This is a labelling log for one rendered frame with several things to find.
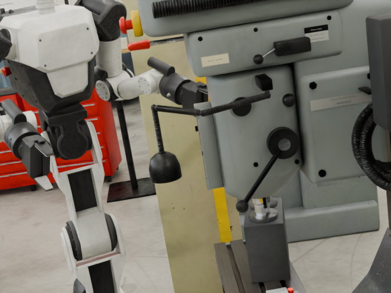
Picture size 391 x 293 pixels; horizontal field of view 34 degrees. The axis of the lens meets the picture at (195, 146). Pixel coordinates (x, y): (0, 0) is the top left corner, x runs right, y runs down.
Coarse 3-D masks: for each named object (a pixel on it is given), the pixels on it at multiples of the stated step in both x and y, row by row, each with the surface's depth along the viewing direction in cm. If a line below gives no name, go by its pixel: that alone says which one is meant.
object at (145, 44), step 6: (180, 36) 157; (132, 42) 156; (138, 42) 156; (144, 42) 156; (150, 42) 156; (156, 42) 156; (162, 42) 156; (168, 42) 157; (132, 48) 156; (138, 48) 156; (144, 48) 156
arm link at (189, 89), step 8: (176, 80) 200; (184, 80) 199; (168, 88) 200; (176, 88) 198; (184, 88) 197; (192, 88) 194; (168, 96) 200; (176, 96) 200; (184, 96) 198; (192, 96) 195; (200, 96) 197; (184, 104) 200; (192, 104) 197
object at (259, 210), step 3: (267, 204) 191; (255, 207) 192; (258, 207) 191; (261, 207) 191; (267, 207) 192; (255, 210) 193; (258, 210) 192; (261, 210) 191; (264, 210) 191; (267, 210) 192; (270, 210) 193; (255, 213) 193; (258, 213) 192; (261, 213) 192; (264, 213) 192; (267, 213) 192
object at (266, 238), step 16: (272, 208) 200; (256, 224) 190; (272, 224) 188; (256, 240) 190; (272, 240) 190; (256, 256) 192; (272, 256) 191; (288, 256) 196; (256, 272) 193; (272, 272) 193; (288, 272) 192
